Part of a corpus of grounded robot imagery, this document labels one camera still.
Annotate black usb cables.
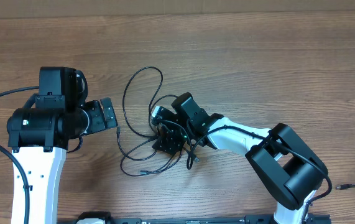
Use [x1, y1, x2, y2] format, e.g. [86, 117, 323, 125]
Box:
[116, 65, 200, 177]

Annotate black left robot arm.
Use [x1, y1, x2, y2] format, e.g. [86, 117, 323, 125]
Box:
[7, 67, 118, 223]

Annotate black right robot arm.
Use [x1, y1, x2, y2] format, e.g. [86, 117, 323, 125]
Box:
[150, 92, 331, 223]

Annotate black right camera cable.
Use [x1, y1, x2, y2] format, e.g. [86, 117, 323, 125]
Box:
[158, 119, 333, 206]

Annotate black camera cable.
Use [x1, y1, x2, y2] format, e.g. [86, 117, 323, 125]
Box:
[158, 119, 333, 206]
[0, 85, 41, 224]

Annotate black left camera cable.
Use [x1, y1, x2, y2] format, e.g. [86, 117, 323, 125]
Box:
[0, 85, 41, 224]

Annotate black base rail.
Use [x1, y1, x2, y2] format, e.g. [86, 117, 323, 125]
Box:
[57, 213, 331, 224]

